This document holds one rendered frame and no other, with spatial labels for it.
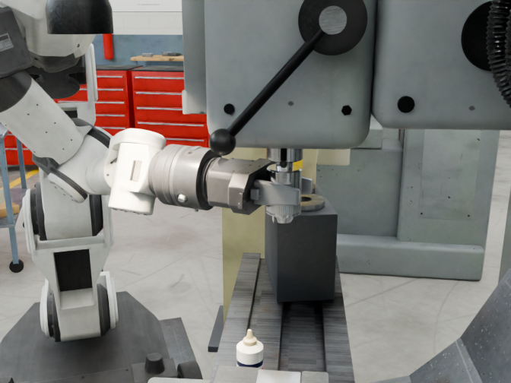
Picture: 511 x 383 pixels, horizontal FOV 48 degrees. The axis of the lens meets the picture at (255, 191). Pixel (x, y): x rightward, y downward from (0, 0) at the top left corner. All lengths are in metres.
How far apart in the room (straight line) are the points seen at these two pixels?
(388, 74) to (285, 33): 0.12
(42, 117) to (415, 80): 0.64
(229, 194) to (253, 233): 1.91
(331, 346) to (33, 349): 0.98
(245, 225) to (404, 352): 0.93
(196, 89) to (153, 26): 9.31
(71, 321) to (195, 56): 1.03
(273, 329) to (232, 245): 1.59
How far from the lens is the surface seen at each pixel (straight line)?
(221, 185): 0.76
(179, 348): 2.02
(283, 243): 1.14
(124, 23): 10.18
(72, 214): 1.41
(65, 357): 1.73
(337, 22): 0.61
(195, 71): 0.74
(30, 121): 1.03
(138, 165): 0.84
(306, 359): 1.02
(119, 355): 1.70
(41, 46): 1.08
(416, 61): 0.64
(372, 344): 2.85
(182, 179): 0.79
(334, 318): 1.15
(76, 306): 1.59
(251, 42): 0.65
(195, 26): 0.74
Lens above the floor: 1.46
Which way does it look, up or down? 17 degrees down
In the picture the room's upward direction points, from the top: straight up
